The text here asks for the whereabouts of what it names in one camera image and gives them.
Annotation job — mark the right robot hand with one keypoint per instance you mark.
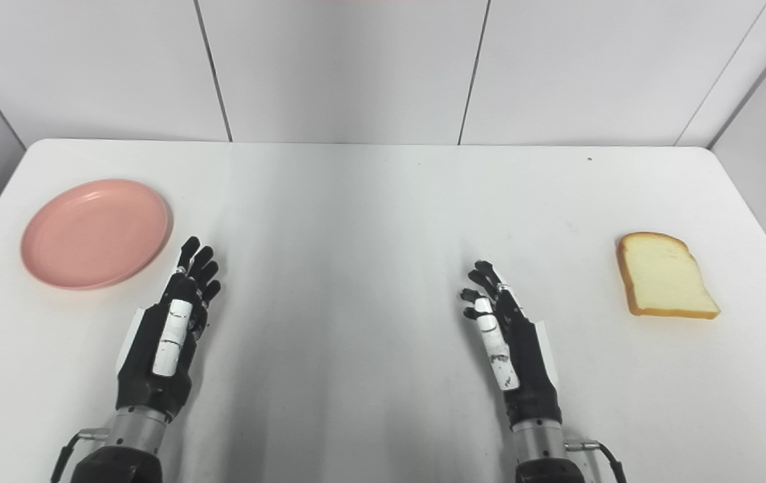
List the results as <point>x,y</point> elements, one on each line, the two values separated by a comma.
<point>514,355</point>

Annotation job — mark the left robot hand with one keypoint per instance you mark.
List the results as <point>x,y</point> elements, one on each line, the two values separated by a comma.
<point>170,335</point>

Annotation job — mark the pink plate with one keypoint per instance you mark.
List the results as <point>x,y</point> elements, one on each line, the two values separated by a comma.
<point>96,233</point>

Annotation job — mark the slice of bread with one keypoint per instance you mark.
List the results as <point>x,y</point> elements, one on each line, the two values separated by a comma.
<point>663,276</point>

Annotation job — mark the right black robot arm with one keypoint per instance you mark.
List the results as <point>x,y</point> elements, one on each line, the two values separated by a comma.
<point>544,453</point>

